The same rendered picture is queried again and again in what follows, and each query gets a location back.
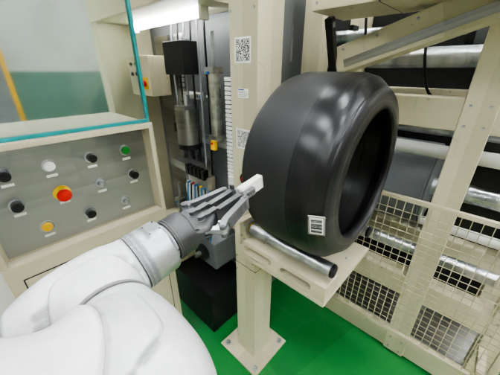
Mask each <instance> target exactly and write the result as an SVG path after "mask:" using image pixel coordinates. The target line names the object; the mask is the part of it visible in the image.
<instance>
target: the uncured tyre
mask: <svg viewBox="0 0 500 375"><path fill-rule="evenodd" d="M398 125H399V107H398V102H397V97H396V95H395V93H394V92H393V91H392V90H391V88H390V87H389V86H388V84H387V83H386V82H385V81H384V80H383V79H382V78H381V77H380V76H377V75H375V74H371V73H368V72H346V71H309V72H305V73H303V74H299V75H296V76H294V77H291V78H289V79H288V80H286V81H285V82H283V83H282V84H281V85H279V86H278V87H277V88H276V89H275V90H274V91H273V93H272V94H271V95H270V97H269V98H268V100H267V101H266V102H265V104H264V105H263V107H262V108H261V110H260V111H259V113H258V114H257V117H256V118H255V120H254V123H253V124H252V127H251V129H250V132H249V136H248V138H247V141H246V146H245V150H244V154H243V167H242V178H243V183H244V182H246V181H247V180H249V179H250V178H252V177H253V176H255V175H257V174H259V175H262V176H263V187H262V188H261V189H259V191H257V192H256V194H255V195H253V196H252V197H250V198H249V209H248V210H249V213H250V214H251V217H252V218H253V220H254V221H255V222H256V223H257V224H258V225H259V226H260V227H261V228H262V229H263V230H264V231H266V232H268V233H270V234H272V235H273V236H275V237H277V238H279V239H281V240H283V241H285V242H287V243H289V244H291V245H293V246H295V247H297V248H298V249H300V250H302V251H305V252H306V253H308V254H312V255H316V256H320V257H326V256H329V255H332V254H336V253H339V252H341V251H344V250H345V249H347V248H348V247H350V246H351V245H352V244H353V243H354V242H355V240H356V239H357V238H358V236H359V235H360V234H361V233H362V231H363V229H364V228H365V226H366V225H367V223H368V221H369V219H370V218H371V215H372V213H373V212H374V209H375V207H376V205H377V203H378V201H379V198H380V196H381V193H382V190H383V188H384V186H385V182H386V179H387V177H388V173H389V170H390V167H391V162H392V159H393V156H394V150H395V146H396V142H397V133H398ZM308 215H311V216H317V217H325V236H320V235H314V234H308Z"/></svg>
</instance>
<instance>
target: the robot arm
mask: <svg viewBox="0 0 500 375"><path fill-rule="evenodd" d="M229 187H230V189H227V188H226V187H221V188H219V189H217V190H214V191H212V192H210V193H207V194H205V195H203V196H200V197H198V198H195V199H193V200H189V201H186V202H182V203H181V207H182V212H181V213H179V212H173V213H171V214H170V215H168V216H166V217H165V218H163V219H161V220H159V221H158V223H156V222H153V221H151V222H148V223H146V224H144V225H143V226H141V227H139V228H137V229H135V230H134V231H132V232H130V233H129V234H125V235H124V236H122V238H120V239H118V240H116V241H114V242H112V243H109V244H106V245H103V246H98V247H96V248H94V249H92V250H90V251H87V252H85V253H83V254H81V255H80V256H78V257H76V258H74V259H72V260H70V261H68V262H67V263H65V264H63V265H62V266H60V267H59V268H57V269H55V270H54V271H52V272H51V273H49V274H48V275H46V276H45V277H43V278H42V279H40V280H39V281H37V282H36V283H35V284H34V285H33V286H31V287H30V288H28V289H27V290H26V291H25V292H23V293H22V294H21V295H20V296H19V297H18V298H17V299H16V300H15V301H14V302H13V303H12V304H11V305H10V306H9V307H8V308H7V309H6V310H5V311H4V312H3V313H2V315H1V318H0V334H1V338H0V375H217V372H216V369H215V367H214V363H213V361H212V358H211V356H210V354H209V352H208V349H207V348H206V346H205V344H204V343H203V341H202V340H201V338H200V337H199V335H198V333H197V332H196V331H195V330H194V329H193V327H192V326H191V325H190V324H189V322H188V321H187V320H186V319H185V318H184V317H183V315H182V314H181V313H180V312H179V311H178V310H177V309H176V308H175V307H174V306H173V305H172V304H170V303H169V302H168V301H167V300H166V299H164V298H163V297H162V296H160V295H159V294H157V293H155V292H154V291H152V290H151V288H152V287H153V286H155V285H157V284H158V282H160V281H161V280H163V279H164V278H165V277H167V276H168V275H169V274H170V273H171V272H173V271H174V270H176V269H177V268H179V267H180V265H181V259H183V258H185V257H186V256H188V255H189V254H190V253H191V252H193V251H194V250H196V249H197V248H198V246H199V244H200V243H201V241H202V240H204V239H206V238H209V237H211V236H212V235H213V234H221V236H222V238H226V237H228V235H229V232H230V230H231V228H232V227H233V226H234V225H235V224H236V222H237V221H238V220H239V219H240V218H241V216H242V215H244V213H245V212H246V211H247V210H248V209H249V198H250V197H252V196H253V195H255V194H256V192H257V191H259V189H261V188H263V176H262V175H259V174H257V175H255V176H253V177H252V178H250V179H249V180H247V181H246V182H244V183H242V184H240V185H238V186H236V187H234V185H229Z"/></svg>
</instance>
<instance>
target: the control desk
mask: <svg viewBox="0 0 500 375"><path fill-rule="evenodd" d="M166 216H167V214H166V209H165V203H164V194H163V189H162V184H161V175H160V170H159V165H158V156H157V152H156V143H155V138H154V132H153V124H152V123H150V122H144V123H139V124H129V125H123V126H114V127H108V128H102V129H93V130H87V131H82V132H73V133H67V134H62V135H52V136H46V137H41V138H31V139H25V140H20V141H10V142H4V143H0V272H1V274H2V276H3V277H4V279H5V281H6V283H7V285H8V287H9V288H10V291H11V292H12V294H13V297H14V298H15V299H17V298H18V297H19V296H20V295H21V294H22V293H23V292H25V291H26V290H27V289H28V288H30V287H31V286H33V285H34V284H35V283H36V282H37V281H39V280H40V279H42V278H43V277H45V276H46V275H48V274H49V273H51V272H52V271H54V270H55V269H57V268H59V267H60V266H62V265H63V264H65V263H67V262H68V261H70V260H72V259H74V258H76V257H78V256H80V255H81V254H83V253H85V252H87V251H90V250H92V249H94V248H96V247H98V246H103V245H106V244H109V243H112V242H114V241H116V240H118V239H120V238H122V236H124V235H125V234H129V233H130V232H132V231H134V230H135V229H137V228H139V227H141V226H143V225H144V224H146V223H148V222H151V221H153V222H156V223H158V221H159V220H161V219H163V218H165V217H166ZM151 290H152V291H154V292H155V293H157V294H159V295H160V296H162V297H163V298H164V299H166V300H167V301H168V302H169V303H170V304H172V305H173V306H174V307H175V308H176V309H177V310H178V311H179V312H180V313H181V314H182V308H181V302H180V297H179V289H178V284H177V279H176V270H174V271H173V272H171V273H170V274H169V275H168V276H167V277H165V278H164V279H163V280H161V281H160V282H158V284H157V285H155V286H153V287H152V288H151Z"/></svg>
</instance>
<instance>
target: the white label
mask: <svg viewBox="0 0 500 375"><path fill-rule="evenodd" d="M308 234H314V235H320V236H325V217H317V216H311V215H308Z"/></svg>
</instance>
